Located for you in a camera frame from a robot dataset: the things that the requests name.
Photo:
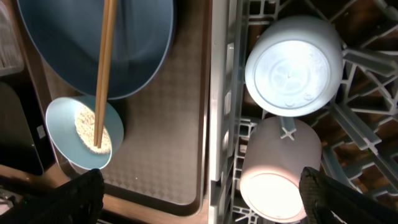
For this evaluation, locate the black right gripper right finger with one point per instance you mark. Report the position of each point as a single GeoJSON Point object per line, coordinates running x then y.
{"type": "Point", "coordinates": [326, 200]}

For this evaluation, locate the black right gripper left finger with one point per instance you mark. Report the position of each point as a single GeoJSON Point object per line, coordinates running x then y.
{"type": "Point", "coordinates": [78, 201]}

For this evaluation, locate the pink cup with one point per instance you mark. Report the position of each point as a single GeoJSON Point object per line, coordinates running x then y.
{"type": "Point", "coordinates": [272, 168]}

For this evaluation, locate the light blue cup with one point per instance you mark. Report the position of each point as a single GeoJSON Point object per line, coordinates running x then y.
{"type": "Point", "coordinates": [295, 67]}

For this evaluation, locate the grey dishwasher rack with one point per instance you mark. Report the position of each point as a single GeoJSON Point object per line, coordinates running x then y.
{"type": "Point", "coordinates": [358, 127]}

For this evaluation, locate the light blue rice bowl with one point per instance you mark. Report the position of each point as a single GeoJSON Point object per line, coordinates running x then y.
{"type": "Point", "coordinates": [60, 120]}

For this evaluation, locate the brown serving tray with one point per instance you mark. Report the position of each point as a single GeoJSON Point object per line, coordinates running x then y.
{"type": "Point", "coordinates": [160, 163]}

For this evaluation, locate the clear plastic bin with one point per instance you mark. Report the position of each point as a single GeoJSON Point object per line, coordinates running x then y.
{"type": "Point", "coordinates": [11, 57]}

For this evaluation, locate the dark blue plate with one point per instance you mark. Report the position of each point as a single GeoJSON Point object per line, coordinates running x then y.
{"type": "Point", "coordinates": [67, 34]}

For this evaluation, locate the wooden chopstick right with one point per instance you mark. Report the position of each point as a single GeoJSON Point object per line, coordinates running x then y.
{"type": "Point", "coordinates": [107, 60]}

